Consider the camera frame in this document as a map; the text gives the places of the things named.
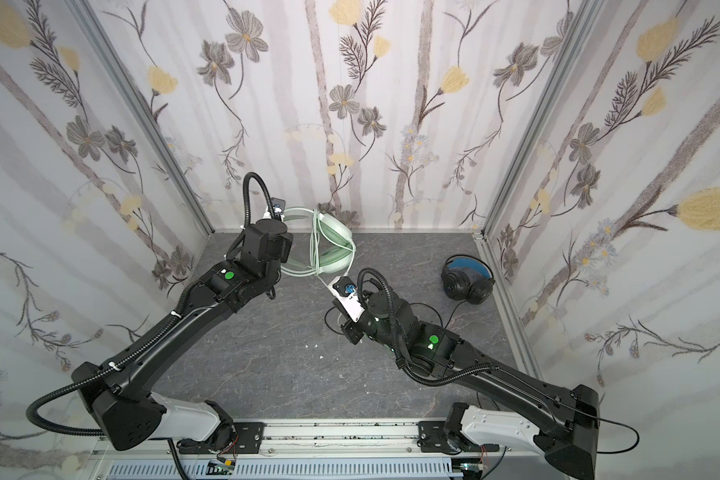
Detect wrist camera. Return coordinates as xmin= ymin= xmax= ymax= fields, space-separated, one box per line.
xmin=267 ymin=197 xmax=286 ymax=221
xmin=329 ymin=276 xmax=365 ymax=323

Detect mint green over-ear headphones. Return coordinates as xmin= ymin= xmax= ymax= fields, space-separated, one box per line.
xmin=282 ymin=207 xmax=356 ymax=278

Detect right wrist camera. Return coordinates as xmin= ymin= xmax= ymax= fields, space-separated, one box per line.
xmin=329 ymin=276 xmax=365 ymax=323

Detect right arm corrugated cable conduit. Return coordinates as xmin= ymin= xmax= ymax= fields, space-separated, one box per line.
xmin=356 ymin=267 xmax=496 ymax=388

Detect left arm corrugated cable conduit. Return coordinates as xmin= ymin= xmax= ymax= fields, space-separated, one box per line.
xmin=25 ymin=172 xmax=277 ymax=438

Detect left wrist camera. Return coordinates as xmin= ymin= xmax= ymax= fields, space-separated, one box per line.
xmin=267 ymin=197 xmax=286 ymax=221

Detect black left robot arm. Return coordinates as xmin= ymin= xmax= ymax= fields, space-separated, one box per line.
xmin=72 ymin=219 xmax=293 ymax=452

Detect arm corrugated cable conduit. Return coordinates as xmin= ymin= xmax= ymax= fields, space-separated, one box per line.
xmin=356 ymin=267 xmax=496 ymax=388
xmin=25 ymin=172 xmax=277 ymax=438

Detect black and blue headphones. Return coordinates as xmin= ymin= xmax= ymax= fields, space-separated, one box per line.
xmin=441 ymin=254 xmax=495 ymax=305

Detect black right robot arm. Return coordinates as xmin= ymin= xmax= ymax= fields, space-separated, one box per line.
xmin=331 ymin=284 xmax=600 ymax=479

